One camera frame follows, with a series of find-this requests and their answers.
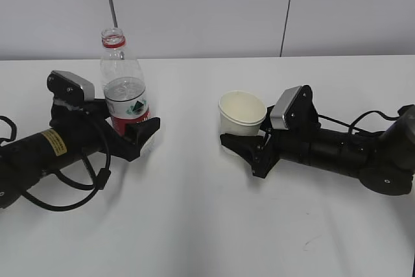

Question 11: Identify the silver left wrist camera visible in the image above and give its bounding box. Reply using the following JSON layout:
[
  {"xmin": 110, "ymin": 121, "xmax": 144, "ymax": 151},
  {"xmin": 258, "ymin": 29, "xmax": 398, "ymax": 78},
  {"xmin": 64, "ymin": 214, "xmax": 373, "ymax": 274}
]
[{"xmin": 47, "ymin": 70, "xmax": 95, "ymax": 107}]

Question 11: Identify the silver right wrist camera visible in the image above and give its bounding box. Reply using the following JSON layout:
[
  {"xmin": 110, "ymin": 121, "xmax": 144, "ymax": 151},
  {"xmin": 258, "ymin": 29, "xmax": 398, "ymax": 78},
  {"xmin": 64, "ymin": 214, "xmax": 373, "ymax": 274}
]
[{"xmin": 269, "ymin": 85, "xmax": 318, "ymax": 130}]

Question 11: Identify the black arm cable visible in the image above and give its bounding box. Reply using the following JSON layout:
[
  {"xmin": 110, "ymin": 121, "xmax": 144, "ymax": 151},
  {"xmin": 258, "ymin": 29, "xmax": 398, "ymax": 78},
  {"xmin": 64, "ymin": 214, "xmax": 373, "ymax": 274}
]
[
  {"xmin": 316, "ymin": 110, "xmax": 403, "ymax": 135},
  {"xmin": 0, "ymin": 114, "xmax": 113, "ymax": 212}
]

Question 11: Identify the white paper cup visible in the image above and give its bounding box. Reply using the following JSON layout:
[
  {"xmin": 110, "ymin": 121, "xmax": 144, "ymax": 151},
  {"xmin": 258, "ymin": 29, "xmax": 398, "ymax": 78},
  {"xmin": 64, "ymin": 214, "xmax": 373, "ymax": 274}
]
[{"xmin": 218, "ymin": 90, "xmax": 267, "ymax": 136}]

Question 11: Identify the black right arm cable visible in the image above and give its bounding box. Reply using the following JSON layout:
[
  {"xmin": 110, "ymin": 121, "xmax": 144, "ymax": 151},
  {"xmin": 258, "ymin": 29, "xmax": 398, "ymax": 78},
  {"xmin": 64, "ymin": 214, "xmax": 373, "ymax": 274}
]
[{"xmin": 316, "ymin": 110, "xmax": 403, "ymax": 135}]

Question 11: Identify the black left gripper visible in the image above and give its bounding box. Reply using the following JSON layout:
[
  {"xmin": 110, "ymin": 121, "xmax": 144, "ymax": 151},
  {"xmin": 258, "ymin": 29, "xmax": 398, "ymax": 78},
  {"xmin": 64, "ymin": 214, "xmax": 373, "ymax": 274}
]
[{"xmin": 49, "ymin": 99, "xmax": 161, "ymax": 162}]

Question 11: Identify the clear Nongfu Spring water bottle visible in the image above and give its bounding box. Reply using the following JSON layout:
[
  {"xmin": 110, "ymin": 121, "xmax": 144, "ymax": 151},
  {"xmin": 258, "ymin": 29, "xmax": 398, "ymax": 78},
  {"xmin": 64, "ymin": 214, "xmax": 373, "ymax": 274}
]
[{"xmin": 100, "ymin": 27, "xmax": 150, "ymax": 136}]

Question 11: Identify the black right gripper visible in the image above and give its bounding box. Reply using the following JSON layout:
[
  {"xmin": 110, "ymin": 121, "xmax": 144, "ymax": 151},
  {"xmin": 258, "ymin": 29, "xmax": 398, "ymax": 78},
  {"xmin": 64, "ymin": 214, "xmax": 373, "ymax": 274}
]
[{"xmin": 220, "ymin": 105, "xmax": 320, "ymax": 178}]

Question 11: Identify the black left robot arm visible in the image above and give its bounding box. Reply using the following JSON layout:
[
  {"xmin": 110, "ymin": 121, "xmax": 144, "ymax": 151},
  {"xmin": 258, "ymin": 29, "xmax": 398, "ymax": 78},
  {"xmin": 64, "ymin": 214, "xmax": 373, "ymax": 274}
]
[{"xmin": 1, "ymin": 99, "xmax": 160, "ymax": 211}]

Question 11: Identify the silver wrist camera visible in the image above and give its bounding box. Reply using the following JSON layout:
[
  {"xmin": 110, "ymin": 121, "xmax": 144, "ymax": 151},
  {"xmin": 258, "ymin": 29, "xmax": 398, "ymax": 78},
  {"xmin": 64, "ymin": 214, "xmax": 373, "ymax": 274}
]
[
  {"xmin": 269, "ymin": 85, "xmax": 318, "ymax": 130},
  {"xmin": 47, "ymin": 70, "xmax": 95, "ymax": 107}
]

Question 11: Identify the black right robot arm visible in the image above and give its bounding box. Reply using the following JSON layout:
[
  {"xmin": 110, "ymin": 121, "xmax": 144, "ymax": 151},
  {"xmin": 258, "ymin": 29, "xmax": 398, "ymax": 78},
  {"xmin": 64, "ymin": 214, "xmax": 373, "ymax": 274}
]
[{"xmin": 220, "ymin": 105, "xmax": 414, "ymax": 196}]

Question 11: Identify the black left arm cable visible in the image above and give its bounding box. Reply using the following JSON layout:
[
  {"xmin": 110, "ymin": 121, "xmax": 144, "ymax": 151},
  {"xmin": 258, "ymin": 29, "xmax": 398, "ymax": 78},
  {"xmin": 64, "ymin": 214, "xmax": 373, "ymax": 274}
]
[{"xmin": 0, "ymin": 114, "xmax": 113, "ymax": 212}]

